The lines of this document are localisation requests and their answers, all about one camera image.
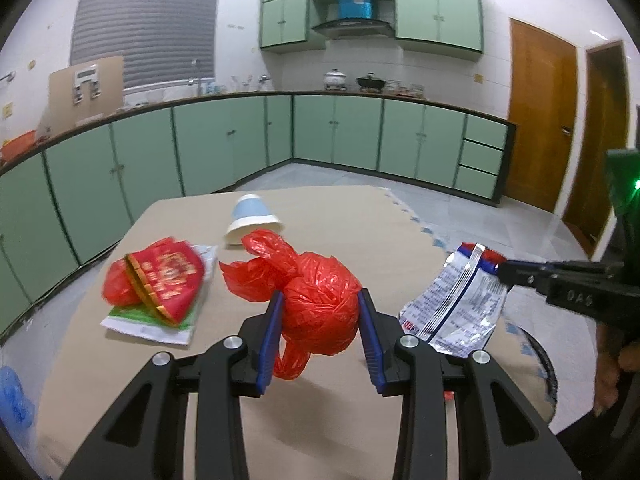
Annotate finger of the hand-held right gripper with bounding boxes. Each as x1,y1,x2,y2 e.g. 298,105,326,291
505,259,621,277
495,266,551,293

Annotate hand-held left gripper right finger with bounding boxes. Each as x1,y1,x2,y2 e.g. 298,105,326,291
356,287,581,480

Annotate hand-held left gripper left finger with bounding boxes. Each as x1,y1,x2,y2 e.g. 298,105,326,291
60,290,286,480

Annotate red plastic bag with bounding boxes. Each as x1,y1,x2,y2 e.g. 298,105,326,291
218,228,364,381

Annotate silver snack wrapper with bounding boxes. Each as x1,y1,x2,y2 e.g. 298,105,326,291
398,242,508,358

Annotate black trash bin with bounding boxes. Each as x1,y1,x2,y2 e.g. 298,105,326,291
510,322,560,423

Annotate person's right hand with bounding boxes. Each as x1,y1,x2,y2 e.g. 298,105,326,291
594,320,636,417

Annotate red printed packet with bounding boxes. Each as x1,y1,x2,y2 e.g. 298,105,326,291
102,237,206,328

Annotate green white plastic bag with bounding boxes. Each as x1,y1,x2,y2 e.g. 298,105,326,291
100,244,219,346

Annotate beige tablecloth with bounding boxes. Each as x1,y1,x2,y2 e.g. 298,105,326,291
30,185,558,480

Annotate blue white paper cup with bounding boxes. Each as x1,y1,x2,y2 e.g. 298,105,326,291
223,192,284,247

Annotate brown wooden door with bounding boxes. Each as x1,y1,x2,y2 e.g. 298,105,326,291
502,17,580,213
561,40,632,258

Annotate green base cabinet with drawers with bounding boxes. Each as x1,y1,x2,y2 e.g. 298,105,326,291
291,91,517,207

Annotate long green base cabinet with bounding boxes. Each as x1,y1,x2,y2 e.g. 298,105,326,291
0,92,295,346

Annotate blue plastic bag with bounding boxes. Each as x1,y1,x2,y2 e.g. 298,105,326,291
0,365,36,441

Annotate range hood with blue film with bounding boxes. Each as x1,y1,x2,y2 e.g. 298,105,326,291
311,0,396,38

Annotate orange basket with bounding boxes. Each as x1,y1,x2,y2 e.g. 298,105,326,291
0,130,38,161

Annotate cardboard box with dispenser print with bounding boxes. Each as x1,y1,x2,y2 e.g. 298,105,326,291
48,56,125,128

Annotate grey window blind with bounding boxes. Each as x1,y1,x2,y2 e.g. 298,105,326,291
70,0,222,91

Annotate green wall cabinet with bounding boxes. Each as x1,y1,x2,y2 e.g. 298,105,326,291
259,0,486,55

